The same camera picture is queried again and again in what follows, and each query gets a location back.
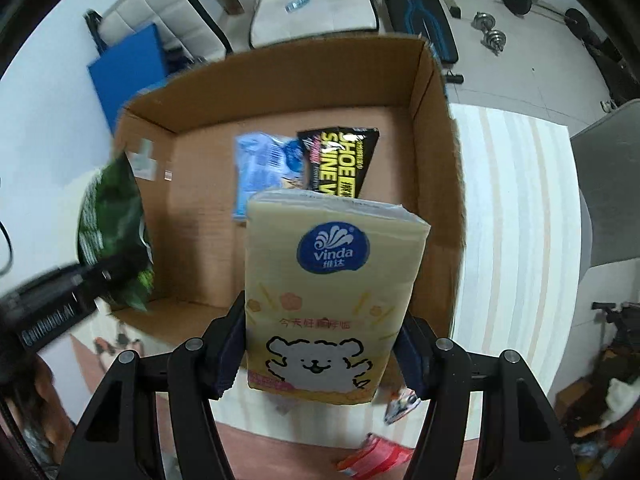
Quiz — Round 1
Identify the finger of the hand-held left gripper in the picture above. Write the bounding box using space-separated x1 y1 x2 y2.
75 252 151 296

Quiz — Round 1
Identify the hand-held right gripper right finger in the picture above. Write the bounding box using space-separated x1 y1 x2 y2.
393 312 581 480

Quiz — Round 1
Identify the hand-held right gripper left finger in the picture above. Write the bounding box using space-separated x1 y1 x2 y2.
59 292 247 480

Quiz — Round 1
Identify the green snack bag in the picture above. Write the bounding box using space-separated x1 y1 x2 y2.
76 152 156 315

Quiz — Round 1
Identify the yellow tissue pack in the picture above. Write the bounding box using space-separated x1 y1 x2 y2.
244 191 432 406

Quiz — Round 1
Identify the cardboard box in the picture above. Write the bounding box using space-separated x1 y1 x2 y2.
108 33 468 381

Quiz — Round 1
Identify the colourful small packet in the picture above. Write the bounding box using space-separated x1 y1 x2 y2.
384 387 421 425

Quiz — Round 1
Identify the printed blanket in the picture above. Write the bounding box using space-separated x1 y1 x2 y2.
30 332 416 480

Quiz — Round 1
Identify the red snack packet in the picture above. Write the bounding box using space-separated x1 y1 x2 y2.
336 432 416 476

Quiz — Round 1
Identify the striped bed sheet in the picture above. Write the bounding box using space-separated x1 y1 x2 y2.
445 102 586 443

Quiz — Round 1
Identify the blue wipes packet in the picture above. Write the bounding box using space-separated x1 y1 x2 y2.
231 132 307 222

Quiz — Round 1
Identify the pile of clutter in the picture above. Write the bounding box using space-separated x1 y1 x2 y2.
554 350 640 466

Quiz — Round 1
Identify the black and yellow wipes packet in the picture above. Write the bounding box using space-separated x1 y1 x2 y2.
296 126 381 196

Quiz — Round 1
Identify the black tripod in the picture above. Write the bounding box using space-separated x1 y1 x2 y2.
591 301 640 361

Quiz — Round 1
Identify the white leather sofa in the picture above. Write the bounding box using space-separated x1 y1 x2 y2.
84 0 235 63

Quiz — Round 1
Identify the grey chair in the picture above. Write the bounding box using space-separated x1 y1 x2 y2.
570 100 640 268

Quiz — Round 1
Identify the white cushion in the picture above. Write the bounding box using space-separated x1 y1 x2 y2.
248 0 381 50

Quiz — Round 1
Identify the black and blue weight bench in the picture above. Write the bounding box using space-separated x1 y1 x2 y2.
387 0 465 86

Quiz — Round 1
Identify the black barbell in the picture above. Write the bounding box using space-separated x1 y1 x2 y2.
497 0 601 43

